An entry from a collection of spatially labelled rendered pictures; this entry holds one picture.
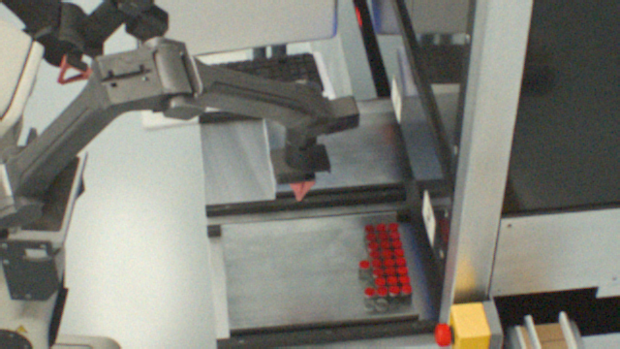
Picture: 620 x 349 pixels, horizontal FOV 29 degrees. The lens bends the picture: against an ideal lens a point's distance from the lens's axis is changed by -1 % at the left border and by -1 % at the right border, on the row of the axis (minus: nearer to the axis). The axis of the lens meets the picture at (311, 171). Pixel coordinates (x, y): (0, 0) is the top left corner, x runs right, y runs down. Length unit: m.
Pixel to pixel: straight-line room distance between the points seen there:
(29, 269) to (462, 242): 0.78
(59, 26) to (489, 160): 0.85
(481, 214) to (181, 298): 1.63
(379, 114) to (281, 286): 0.53
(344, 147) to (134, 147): 1.47
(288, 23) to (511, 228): 1.10
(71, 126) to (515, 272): 0.78
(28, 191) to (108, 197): 1.84
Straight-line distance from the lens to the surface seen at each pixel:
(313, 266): 2.26
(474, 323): 1.99
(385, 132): 2.54
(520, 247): 1.98
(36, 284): 2.21
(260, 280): 2.24
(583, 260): 2.04
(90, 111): 1.68
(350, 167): 2.46
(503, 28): 1.67
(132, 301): 3.40
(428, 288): 2.24
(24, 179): 1.85
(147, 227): 3.60
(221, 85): 1.74
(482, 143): 1.79
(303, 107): 1.92
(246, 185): 2.42
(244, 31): 2.86
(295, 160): 2.08
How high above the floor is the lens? 2.54
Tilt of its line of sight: 43 degrees down
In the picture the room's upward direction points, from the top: straight up
